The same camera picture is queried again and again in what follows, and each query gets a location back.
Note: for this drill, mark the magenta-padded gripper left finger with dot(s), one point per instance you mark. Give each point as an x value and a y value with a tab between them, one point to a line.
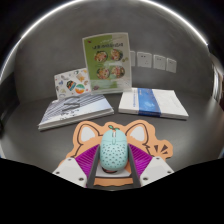
70	170

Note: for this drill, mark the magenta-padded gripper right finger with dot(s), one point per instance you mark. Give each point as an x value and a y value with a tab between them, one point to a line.
156	170

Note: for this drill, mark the mint green perforated computer mouse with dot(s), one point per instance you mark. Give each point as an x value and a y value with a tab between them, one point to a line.
114	151

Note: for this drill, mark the orange corgi-shaped mouse pad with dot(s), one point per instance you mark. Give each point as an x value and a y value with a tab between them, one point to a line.
88	133

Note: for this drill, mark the grey striped book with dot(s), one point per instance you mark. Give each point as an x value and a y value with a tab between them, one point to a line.
73	110

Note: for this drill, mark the white book with blue band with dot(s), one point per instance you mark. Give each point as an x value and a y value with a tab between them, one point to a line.
166	103

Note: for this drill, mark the white card with colourful stickers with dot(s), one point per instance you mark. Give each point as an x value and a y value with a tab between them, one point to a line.
71	83

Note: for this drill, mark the green menu sign stand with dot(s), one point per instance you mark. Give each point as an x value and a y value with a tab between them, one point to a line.
106	63

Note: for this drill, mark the window with metal frame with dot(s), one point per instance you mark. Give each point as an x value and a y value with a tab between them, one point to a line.
219	83

